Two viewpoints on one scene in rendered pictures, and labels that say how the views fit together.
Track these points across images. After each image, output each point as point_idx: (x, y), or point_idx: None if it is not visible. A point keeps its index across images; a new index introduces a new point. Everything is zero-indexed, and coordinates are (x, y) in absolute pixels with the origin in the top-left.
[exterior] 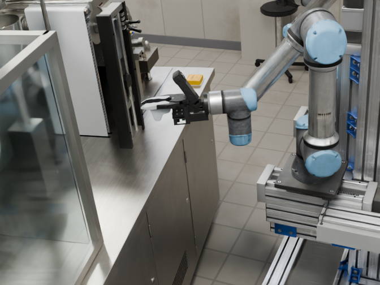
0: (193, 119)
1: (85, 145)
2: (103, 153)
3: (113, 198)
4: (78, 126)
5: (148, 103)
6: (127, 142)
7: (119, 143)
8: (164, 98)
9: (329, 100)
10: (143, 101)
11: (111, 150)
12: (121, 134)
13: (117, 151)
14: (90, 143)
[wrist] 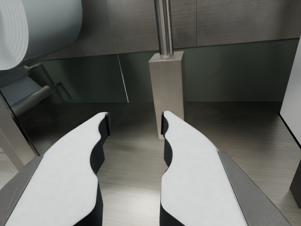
0: None
1: (272, 143)
2: (262, 168)
3: (149, 205)
4: (296, 122)
5: (94, 120)
6: (299, 193)
7: (292, 181)
8: (160, 200)
9: None
10: (165, 111)
11: (277, 176)
12: (299, 174)
13: (277, 185)
14: (279, 147)
